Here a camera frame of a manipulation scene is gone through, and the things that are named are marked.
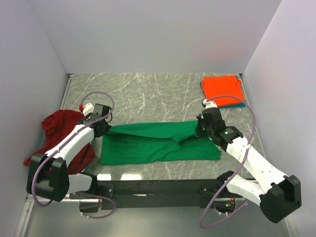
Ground aluminium rail frame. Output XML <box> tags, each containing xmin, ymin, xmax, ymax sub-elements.
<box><xmin>15</xmin><ymin>195</ymin><xmax>298</xmax><ymax>237</ymax></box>

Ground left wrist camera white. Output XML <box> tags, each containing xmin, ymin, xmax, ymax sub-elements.
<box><xmin>79</xmin><ymin>103</ymin><xmax>94</xmax><ymax>116</ymax></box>

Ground folded orange t shirt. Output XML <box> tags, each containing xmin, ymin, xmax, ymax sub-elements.
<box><xmin>202</xmin><ymin>76</ymin><xmax>245</xmax><ymax>107</ymax></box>

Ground green t shirt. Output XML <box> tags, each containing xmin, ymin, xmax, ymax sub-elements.
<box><xmin>101</xmin><ymin>120</ymin><xmax>221</xmax><ymax>165</ymax></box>

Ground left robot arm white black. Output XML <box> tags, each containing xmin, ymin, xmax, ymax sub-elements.
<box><xmin>26</xmin><ymin>104</ymin><xmax>112</xmax><ymax>202</ymax></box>

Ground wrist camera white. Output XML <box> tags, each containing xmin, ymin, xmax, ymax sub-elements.
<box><xmin>79</xmin><ymin>103</ymin><xmax>94</xmax><ymax>116</ymax></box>
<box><xmin>202</xmin><ymin>99</ymin><xmax>218</xmax><ymax>109</ymax></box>

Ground dark red t shirt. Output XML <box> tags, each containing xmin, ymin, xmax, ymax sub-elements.
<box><xmin>34</xmin><ymin>110</ymin><xmax>95</xmax><ymax>175</ymax></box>

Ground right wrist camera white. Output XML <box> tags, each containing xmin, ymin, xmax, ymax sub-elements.
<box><xmin>202</xmin><ymin>99</ymin><xmax>218</xmax><ymax>109</ymax></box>

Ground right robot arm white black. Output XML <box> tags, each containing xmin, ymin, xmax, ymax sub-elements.
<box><xmin>197</xmin><ymin>107</ymin><xmax>302</xmax><ymax>223</ymax></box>

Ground folded blue t shirt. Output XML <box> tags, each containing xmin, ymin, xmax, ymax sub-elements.
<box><xmin>199</xmin><ymin>76</ymin><xmax>246</xmax><ymax>109</ymax></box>

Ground black base crossbar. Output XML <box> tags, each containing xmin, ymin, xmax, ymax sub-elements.
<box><xmin>69</xmin><ymin>179</ymin><xmax>220</xmax><ymax>213</ymax></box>

